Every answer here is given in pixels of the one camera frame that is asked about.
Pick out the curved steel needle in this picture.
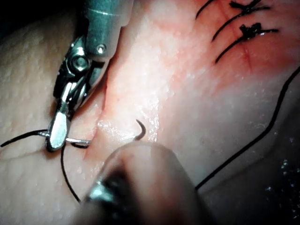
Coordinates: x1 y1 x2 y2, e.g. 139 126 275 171
37 119 147 149

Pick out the black thread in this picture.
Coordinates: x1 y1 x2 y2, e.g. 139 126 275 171
0 67 300 203

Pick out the right arm needle driver jaw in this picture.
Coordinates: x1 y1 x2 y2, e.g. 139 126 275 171
45 100 71 152

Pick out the black stitching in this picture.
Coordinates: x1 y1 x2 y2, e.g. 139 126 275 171
195 0 280 64

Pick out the right arm needle driver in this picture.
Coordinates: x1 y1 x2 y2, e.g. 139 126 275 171
52 35 105 113

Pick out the tissue pad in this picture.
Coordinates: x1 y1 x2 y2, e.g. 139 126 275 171
0 0 300 225

